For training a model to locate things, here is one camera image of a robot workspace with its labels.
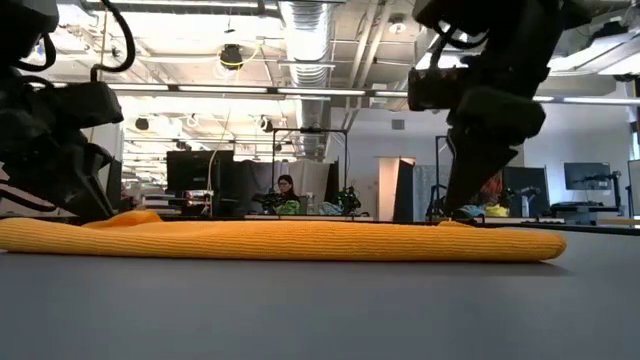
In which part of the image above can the grey patterned panel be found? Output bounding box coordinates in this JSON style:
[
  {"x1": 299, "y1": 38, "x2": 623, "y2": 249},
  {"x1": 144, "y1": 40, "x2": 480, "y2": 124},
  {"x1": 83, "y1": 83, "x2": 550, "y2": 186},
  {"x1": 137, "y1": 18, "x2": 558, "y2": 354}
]
[{"x1": 413, "y1": 164, "x2": 454, "y2": 222}]

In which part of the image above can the person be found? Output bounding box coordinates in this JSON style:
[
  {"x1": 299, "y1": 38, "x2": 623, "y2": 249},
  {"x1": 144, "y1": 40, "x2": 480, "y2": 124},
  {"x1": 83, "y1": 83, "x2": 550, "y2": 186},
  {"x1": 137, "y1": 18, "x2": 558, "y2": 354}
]
[{"x1": 272, "y1": 173, "x2": 302, "y2": 216}]

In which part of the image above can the white curtain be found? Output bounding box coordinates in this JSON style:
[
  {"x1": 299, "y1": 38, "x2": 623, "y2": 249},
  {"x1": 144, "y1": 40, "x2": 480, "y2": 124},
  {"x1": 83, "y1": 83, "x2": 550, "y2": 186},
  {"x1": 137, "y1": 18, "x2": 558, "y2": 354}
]
[{"x1": 287, "y1": 158, "x2": 334, "y2": 204}]

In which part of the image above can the black partition panel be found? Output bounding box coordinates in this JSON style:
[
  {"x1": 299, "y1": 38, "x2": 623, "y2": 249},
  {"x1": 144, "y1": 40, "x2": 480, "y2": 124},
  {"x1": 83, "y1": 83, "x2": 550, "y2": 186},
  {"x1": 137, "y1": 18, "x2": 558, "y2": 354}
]
[{"x1": 502, "y1": 166, "x2": 551, "y2": 219}]

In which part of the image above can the black metal table frame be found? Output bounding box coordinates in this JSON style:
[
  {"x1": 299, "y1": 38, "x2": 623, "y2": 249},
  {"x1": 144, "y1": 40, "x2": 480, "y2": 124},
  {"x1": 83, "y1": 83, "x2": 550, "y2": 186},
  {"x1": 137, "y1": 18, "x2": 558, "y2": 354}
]
[{"x1": 159, "y1": 213, "x2": 640, "y2": 237}]

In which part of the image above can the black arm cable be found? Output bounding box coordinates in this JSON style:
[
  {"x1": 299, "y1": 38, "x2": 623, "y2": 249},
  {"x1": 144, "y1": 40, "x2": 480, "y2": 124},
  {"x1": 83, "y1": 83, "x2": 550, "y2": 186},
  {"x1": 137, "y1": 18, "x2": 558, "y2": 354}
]
[{"x1": 89, "y1": 0, "x2": 137, "y2": 82}]

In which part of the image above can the yellow microfibre towel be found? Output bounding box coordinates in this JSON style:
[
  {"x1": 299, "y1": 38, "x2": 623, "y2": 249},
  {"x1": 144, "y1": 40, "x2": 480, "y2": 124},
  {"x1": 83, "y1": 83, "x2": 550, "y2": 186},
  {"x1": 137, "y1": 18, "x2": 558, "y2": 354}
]
[{"x1": 0, "y1": 209, "x2": 569, "y2": 264}]

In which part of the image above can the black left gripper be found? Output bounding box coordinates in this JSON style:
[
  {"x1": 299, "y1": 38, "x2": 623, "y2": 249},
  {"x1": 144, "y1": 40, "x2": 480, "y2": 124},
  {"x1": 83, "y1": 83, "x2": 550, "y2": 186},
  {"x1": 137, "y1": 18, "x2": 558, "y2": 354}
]
[{"x1": 0, "y1": 67, "x2": 117, "y2": 222}]

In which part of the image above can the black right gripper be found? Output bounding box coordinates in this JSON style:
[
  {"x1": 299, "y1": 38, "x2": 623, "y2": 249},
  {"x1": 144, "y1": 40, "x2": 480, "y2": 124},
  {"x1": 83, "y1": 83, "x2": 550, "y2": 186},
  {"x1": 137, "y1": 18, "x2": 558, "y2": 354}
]
[{"x1": 442, "y1": 69, "x2": 549, "y2": 216}]

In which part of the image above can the blue cloth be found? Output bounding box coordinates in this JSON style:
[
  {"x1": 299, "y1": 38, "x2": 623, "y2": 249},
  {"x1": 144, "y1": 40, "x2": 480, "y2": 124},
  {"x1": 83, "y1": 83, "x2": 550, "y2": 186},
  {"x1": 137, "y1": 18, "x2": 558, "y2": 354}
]
[{"x1": 451, "y1": 204, "x2": 486, "y2": 221}]

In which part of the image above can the black monitor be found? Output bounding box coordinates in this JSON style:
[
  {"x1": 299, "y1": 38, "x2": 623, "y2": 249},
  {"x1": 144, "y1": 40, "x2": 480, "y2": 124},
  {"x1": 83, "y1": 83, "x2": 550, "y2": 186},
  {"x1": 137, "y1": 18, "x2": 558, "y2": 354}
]
[{"x1": 166, "y1": 149, "x2": 235, "y2": 194}]

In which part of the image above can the blue-grey table mat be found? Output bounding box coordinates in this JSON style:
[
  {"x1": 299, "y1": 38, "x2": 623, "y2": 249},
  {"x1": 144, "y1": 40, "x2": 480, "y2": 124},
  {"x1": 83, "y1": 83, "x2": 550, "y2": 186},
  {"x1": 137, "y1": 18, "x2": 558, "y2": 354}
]
[{"x1": 0, "y1": 227, "x2": 640, "y2": 360}]

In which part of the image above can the black overhead camera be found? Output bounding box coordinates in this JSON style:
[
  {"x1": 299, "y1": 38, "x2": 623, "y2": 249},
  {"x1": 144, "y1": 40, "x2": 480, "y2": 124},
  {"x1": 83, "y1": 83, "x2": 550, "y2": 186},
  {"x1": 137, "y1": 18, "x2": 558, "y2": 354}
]
[{"x1": 219, "y1": 43, "x2": 245, "y2": 71}]

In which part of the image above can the black tall panel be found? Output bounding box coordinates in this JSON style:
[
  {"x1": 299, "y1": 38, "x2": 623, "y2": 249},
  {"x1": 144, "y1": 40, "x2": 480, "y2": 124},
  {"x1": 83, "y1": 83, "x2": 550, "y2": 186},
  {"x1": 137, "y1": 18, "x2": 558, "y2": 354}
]
[{"x1": 106, "y1": 158, "x2": 124, "y2": 212}]

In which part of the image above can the silver ceiling duct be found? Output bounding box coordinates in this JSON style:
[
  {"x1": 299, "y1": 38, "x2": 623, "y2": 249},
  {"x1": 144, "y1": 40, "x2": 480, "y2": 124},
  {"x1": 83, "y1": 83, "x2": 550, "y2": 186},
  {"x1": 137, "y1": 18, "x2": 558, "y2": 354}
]
[{"x1": 277, "y1": 0, "x2": 335, "y2": 157}]

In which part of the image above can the overhead light bar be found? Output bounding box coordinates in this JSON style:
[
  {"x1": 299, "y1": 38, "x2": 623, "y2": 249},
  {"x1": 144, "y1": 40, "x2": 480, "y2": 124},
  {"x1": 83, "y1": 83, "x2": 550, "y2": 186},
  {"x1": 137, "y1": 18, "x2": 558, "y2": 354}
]
[{"x1": 107, "y1": 82, "x2": 640, "y2": 107}]

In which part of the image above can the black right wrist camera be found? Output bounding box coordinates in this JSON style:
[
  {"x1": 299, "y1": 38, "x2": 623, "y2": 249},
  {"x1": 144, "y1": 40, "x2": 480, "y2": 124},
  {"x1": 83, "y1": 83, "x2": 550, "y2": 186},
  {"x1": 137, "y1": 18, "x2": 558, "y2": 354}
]
[{"x1": 407, "y1": 67, "x2": 469, "y2": 112}]

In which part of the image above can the red patterned tapestry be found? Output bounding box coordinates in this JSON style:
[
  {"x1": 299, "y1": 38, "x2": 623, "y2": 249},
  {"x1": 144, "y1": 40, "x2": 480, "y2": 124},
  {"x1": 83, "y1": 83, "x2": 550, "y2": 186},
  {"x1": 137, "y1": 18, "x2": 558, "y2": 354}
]
[{"x1": 478, "y1": 172, "x2": 506, "y2": 206}]

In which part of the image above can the black monitor on arm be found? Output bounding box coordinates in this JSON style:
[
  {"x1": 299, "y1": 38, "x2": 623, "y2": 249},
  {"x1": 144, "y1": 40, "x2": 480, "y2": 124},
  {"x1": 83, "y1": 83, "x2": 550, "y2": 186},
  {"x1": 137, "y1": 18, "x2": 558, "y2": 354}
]
[{"x1": 563, "y1": 161, "x2": 613, "y2": 192}]

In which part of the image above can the white cabinet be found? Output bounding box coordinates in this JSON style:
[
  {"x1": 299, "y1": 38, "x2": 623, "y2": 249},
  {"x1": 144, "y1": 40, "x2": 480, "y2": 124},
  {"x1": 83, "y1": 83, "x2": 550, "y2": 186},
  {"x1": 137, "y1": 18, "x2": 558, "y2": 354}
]
[{"x1": 378, "y1": 156, "x2": 416, "y2": 223}]

